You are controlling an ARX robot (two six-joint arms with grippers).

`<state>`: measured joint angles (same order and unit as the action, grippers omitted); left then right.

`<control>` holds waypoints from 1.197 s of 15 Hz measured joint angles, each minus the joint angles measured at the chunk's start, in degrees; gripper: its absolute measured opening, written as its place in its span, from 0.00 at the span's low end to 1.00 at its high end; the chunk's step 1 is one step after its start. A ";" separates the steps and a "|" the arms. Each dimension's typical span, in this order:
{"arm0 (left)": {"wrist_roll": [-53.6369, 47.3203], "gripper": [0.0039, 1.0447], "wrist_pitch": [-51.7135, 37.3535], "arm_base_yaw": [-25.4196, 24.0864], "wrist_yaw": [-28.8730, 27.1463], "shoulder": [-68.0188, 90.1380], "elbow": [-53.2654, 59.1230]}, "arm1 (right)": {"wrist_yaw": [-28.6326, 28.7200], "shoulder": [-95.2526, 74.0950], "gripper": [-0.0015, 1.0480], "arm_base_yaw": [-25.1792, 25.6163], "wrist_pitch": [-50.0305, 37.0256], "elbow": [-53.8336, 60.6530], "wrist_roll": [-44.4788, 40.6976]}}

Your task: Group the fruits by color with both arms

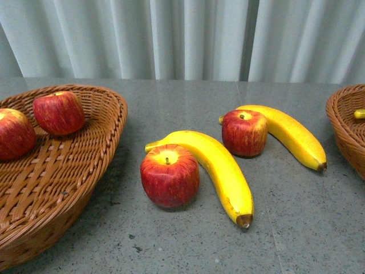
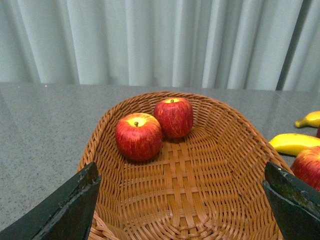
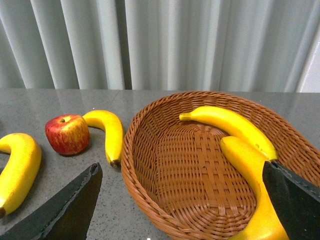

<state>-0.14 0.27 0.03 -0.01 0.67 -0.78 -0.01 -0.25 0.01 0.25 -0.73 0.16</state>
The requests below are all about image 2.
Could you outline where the yellow banana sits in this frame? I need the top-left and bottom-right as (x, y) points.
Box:
(294, 111), (320, 128)
(269, 133), (320, 156)

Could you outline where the red apple back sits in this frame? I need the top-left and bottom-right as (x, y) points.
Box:
(153, 97), (194, 138)

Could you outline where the white pleated curtain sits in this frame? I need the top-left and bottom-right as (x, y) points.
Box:
(0, 0), (320, 92)

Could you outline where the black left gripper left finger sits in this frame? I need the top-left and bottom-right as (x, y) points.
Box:
(0, 162), (101, 240)

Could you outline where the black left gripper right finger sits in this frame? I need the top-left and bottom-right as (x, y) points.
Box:
(262, 161), (320, 240)

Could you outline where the red yellow apple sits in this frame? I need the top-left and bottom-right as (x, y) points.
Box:
(291, 145), (320, 191)

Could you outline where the red apple front left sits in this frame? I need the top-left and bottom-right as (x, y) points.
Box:
(115, 113), (162, 162)

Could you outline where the yellow banana far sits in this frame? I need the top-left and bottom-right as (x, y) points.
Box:
(294, 111), (320, 128)

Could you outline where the yellow banana near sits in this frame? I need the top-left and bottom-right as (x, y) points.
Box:
(269, 133), (320, 156)

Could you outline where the brown wicker basket left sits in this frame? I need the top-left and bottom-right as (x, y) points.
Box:
(79, 91), (289, 240)

